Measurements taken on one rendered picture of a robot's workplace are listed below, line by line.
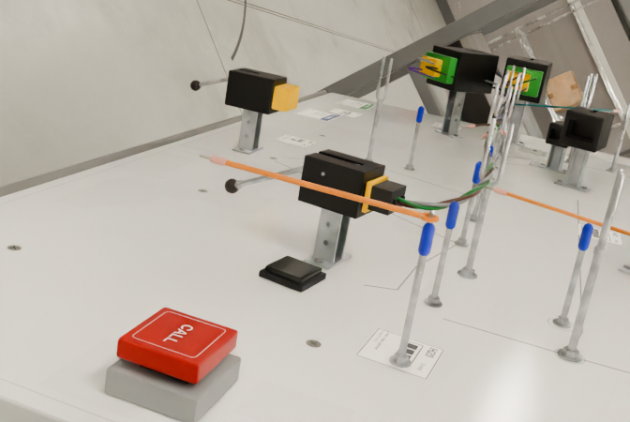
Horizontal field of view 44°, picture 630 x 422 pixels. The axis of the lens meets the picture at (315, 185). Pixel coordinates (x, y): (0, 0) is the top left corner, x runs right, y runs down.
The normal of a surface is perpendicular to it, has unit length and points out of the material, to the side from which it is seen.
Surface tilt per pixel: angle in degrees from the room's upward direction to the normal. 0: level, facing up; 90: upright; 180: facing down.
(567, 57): 90
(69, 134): 0
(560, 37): 90
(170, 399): 90
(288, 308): 53
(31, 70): 0
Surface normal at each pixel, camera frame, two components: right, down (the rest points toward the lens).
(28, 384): 0.16, -0.95
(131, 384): -0.33, 0.21
